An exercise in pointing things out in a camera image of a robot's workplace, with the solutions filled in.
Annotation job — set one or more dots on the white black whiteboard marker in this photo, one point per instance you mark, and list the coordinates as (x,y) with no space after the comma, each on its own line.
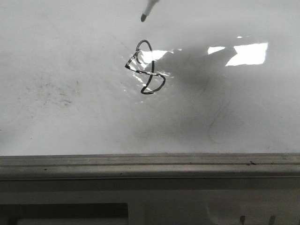
(148,8)

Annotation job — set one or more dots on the white whiteboard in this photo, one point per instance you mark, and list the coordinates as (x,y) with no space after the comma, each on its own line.
(197,76)

